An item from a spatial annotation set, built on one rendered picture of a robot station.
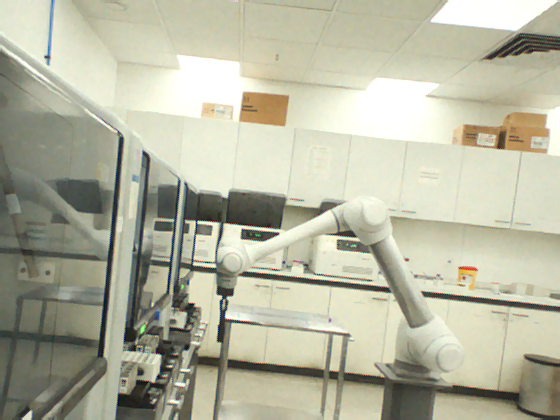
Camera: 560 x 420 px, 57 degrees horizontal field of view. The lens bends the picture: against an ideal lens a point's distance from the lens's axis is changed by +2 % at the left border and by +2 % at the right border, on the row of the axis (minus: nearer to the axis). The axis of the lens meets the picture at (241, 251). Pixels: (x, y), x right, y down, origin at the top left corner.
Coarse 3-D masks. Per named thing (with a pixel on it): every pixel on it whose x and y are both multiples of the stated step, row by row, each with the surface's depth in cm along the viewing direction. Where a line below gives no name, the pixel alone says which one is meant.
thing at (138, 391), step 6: (138, 384) 133; (144, 384) 133; (132, 390) 129; (138, 390) 129; (144, 390) 126; (120, 396) 122; (126, 396) 122; (132, 396) 122; (138, 396) 122; (138, 402) 122
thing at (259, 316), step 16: (240, 320) 240; (256, 320) 243; (272, 320) 248; (288, 320) 252; (304, 320) 258; (320, 320) 263; (336, 320) 269; (224, 336) 241; (224, 352) 242; (224, 368) 285; (224, 384) 285; (224, 400) 285; (336, 400) 241; (224, 416) 262; (240, 416) 264; (256, 416) 267; (272, 416) 269; (288, 416) 272; (304, 416) 275; (320, 416) 278; (336, 416) 241
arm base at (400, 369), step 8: (392, 368) 225; (400, 368) 220; (408, 368) 218; (416, 368) 217; (424, 368) 218; (400, 376) 216; (408, 376) 217; (416, 376) 217; (424, 376) 217; (432, 376) 217
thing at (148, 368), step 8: (128, 352) 147; (136, 352) 148; (136, 360) 141; (144, 360) 141; (152, 360) 142; (160, 360) 146; (144, 368) 138; (152, 368) 138; (144, 376) 138; (152, 376) 138
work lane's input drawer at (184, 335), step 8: (176, 328) 208; (184, 328) 208; (192, 328) 216; (168, 336) 207; (176, 336) 207; (184, 336) 207; (192, 336) 219; (184, 344) 207; (192, 344) 214; (200, 344) 211
